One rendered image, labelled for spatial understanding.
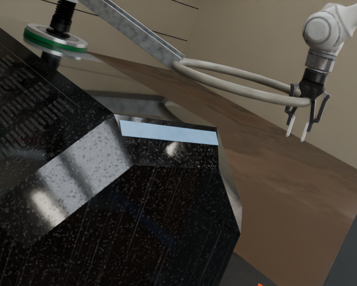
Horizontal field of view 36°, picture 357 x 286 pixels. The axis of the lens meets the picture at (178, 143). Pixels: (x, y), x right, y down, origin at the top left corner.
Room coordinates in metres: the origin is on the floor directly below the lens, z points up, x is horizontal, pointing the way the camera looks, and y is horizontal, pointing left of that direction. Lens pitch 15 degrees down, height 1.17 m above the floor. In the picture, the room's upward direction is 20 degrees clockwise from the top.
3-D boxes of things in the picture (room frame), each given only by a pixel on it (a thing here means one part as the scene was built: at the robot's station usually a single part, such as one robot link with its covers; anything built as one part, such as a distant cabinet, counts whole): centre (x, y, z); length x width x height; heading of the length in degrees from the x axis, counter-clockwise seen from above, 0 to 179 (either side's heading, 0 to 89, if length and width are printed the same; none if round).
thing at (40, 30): (1.90, 0.52, 0.89); 0.21 x 0.21 x 0.01
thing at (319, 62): (1.82, -0.34, 1.11); 0.09 x 0.09 x 0.06
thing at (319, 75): (1.82, -0.34, 1.04); 0.08 x 0.07 x 0.09; 74
